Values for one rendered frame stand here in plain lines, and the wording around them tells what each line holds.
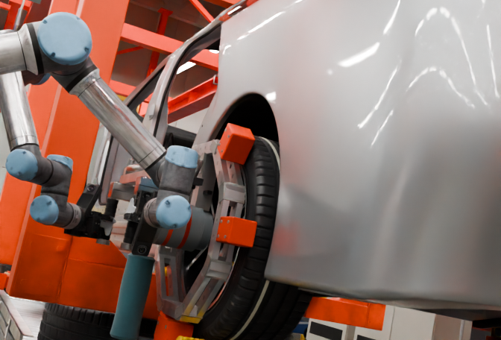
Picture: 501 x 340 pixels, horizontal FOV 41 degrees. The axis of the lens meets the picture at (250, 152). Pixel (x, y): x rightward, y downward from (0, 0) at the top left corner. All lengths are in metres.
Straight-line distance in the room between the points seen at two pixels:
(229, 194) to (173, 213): 0.35
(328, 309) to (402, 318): 2.01
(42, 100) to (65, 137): 1.99
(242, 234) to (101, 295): 0.85
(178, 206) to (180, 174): 0.08
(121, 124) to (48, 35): 0.29
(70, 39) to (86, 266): 1.11
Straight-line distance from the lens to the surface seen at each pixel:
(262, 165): 1.90
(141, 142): 1.67
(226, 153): 1.93
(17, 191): 4.35
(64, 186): 1.92
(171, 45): 8.52
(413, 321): 6.86
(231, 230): 1.75
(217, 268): 1.83
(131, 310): 2.14
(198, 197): 2.07
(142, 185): 1.84
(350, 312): 5.18
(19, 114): 1.88
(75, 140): 2.45
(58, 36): 1.54
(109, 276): 2.47
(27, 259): 2.42
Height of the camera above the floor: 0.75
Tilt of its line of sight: 10 degrees up
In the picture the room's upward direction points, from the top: 11 degrees clockwise
